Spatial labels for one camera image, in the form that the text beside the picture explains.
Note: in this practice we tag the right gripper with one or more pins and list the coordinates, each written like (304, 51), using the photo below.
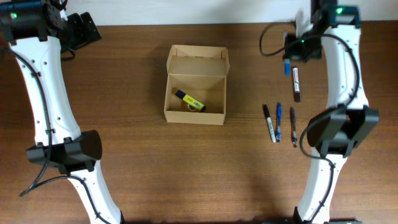
(290, 51)

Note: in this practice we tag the blue whiteboard marker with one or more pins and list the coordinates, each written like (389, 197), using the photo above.
(287, 67)

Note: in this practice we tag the black whiteboard marker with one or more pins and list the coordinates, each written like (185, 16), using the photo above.
(296, 85)

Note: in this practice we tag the black permanent marker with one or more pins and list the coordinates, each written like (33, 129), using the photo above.
(269, 122)

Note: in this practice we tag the blue pen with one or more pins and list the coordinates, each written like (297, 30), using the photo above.
(278, 121)

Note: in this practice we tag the black pen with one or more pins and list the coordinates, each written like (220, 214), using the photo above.
(293, 122)

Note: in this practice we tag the cardboard box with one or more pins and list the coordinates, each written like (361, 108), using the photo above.
(201, 72)

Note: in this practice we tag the yellow highlighter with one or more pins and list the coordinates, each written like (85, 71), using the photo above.
(190, 100)

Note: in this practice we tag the yellow tape roll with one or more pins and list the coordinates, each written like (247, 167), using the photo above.
(191, 108)

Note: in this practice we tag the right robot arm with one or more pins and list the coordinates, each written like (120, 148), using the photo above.
(332, 31)

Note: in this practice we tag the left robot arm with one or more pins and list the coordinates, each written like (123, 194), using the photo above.
(41, 37)

